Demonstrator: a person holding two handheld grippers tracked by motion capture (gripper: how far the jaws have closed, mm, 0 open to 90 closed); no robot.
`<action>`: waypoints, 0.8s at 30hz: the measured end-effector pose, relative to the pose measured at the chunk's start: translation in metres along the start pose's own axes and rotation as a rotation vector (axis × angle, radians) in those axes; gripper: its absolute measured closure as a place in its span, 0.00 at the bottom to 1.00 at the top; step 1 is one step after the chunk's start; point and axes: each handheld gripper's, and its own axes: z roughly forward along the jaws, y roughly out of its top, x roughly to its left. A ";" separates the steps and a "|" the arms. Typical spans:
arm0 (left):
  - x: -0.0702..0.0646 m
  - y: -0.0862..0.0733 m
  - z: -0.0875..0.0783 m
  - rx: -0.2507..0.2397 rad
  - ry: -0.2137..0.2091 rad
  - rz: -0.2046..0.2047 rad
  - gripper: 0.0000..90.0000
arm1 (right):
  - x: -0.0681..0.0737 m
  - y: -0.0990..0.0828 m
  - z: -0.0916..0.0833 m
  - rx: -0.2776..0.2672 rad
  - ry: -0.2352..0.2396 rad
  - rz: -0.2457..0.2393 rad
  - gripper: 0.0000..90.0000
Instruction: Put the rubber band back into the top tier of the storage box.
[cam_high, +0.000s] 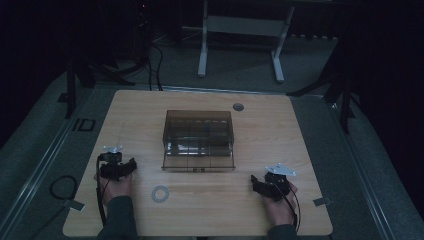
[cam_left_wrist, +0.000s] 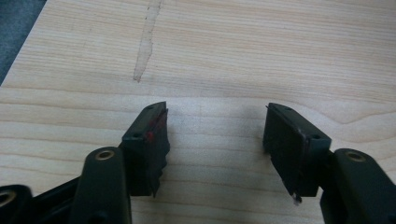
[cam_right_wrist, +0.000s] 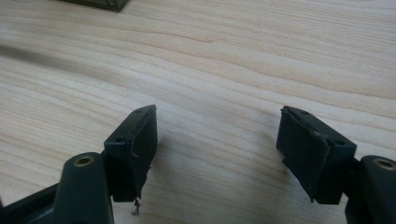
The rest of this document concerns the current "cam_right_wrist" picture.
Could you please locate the dark green box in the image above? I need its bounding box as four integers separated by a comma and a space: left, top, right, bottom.
57, 0, 130, 13

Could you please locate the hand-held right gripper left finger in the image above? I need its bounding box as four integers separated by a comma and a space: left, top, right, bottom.
103, 104, 159, 203

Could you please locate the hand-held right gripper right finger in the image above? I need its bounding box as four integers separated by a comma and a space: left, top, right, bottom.
276, 105, 358, 205

